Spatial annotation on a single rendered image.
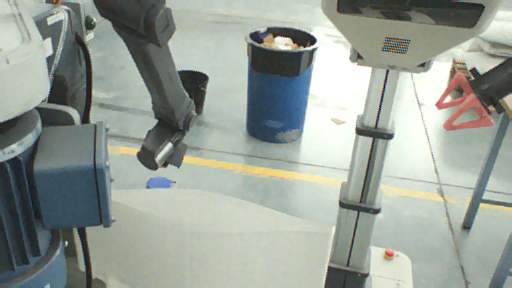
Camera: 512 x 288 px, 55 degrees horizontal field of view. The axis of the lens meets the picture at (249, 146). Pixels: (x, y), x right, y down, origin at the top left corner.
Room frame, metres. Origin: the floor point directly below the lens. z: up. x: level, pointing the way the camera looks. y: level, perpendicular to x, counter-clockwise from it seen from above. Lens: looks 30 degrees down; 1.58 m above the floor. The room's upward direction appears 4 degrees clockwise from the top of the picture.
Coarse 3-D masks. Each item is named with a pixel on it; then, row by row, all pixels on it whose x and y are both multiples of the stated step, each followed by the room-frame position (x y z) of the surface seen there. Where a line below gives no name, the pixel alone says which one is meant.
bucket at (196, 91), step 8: (184, 72) 3.35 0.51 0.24; (192, 72) 3.35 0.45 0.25; (200, 72) 3.34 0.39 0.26; (184, 80) 3.34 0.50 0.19; (192, 80) 3.34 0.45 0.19; (200, 80) 3.32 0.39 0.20; (208, 80) 3.20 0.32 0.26; (184, 88) 3.07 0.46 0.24; (192, 88) 3.08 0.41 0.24; (200, 88) 3.09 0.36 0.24; (192, 96) 3.09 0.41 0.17; (200, 96) 3.13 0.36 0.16; (200, 104) 3.15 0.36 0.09; (200, 112) 3.17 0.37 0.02
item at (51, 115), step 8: (40, 104) 0.53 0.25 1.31; (48, 104) 0.53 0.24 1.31; (40, 112) 0.52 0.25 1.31; (48, 112) 0.52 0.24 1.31; (56, 112) 0.52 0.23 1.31; (64, 112) 0.52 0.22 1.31; (72, 112) 0.52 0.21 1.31; (48, 120) 0.52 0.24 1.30; (56, 120) 0.52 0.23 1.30; (64, 120) 0.52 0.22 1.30; (72, 120) 0.52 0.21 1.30; (80, 120) 0.53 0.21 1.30
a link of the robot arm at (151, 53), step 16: (160, 16) 0.65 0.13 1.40; (128, 32) 0.69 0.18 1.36; (160, 32) 0.66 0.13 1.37; (128, 48) 0.73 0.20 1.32; (144, 48) 0.70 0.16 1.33; (160, 48) 0.75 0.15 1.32; (144, 64) 0.74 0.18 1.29; (160, 64) 0.76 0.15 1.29; (144, 80) 0.81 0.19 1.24; (160, 80) 0.78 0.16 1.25; (176, 80) 0.84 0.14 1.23; (160, 96) 0.83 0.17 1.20; (176, 96) 0.86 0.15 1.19; (160, 112) 0.90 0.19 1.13; (176, 112) 0.87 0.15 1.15
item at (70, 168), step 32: (64, 128) 0.50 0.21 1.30; (96, 128) 0.50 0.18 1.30; (32, 160) 0.44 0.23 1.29; (64, 160) 0.43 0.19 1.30; (96, 160) 0.43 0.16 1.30; (32, 192) 0.42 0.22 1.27; (64, 192) 0.42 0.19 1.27; (96, 192) 0.43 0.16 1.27; (64, 224) 0.42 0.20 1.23; (96, 224) 0.43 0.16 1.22
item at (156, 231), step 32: (128, 192) 0.74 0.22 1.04; (160, 192) 0.75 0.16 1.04; (192, 192) 0.75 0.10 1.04; (128, 224) 0.69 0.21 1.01; (160, 224) 0.67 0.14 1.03; (192, 224) 0.65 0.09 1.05; (224, 224) 0.74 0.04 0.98; (256, 224) 0.72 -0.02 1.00; (288, 224) 0.67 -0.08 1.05; (320, 224) 0.68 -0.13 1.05; (96, 256) 0.72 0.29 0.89; (128, 256) 0.69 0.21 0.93; (160, 256) 0.67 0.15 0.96; (192, 256) 0.65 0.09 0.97; (224, 256) 0.65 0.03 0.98; (256, 256) 0.66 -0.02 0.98; (288, 256) 0.67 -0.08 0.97; (320, 256) 0.67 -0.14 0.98
